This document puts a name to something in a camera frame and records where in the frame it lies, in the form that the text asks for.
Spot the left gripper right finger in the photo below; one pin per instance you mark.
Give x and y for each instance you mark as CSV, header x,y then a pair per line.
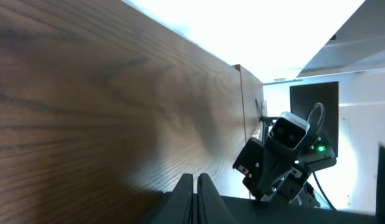
x,y
211,208

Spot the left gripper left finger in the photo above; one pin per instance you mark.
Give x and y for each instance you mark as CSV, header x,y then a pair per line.
x,y
178,208

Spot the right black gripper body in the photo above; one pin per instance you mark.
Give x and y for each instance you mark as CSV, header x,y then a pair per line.
x,y
274,173

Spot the dark green box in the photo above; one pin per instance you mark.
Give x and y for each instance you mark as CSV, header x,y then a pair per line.
x,y
250,211

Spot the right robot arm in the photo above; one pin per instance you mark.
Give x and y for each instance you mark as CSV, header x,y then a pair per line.
x,y
270,176

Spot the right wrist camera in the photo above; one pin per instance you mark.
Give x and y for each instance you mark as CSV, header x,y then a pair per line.
x,y
289,130

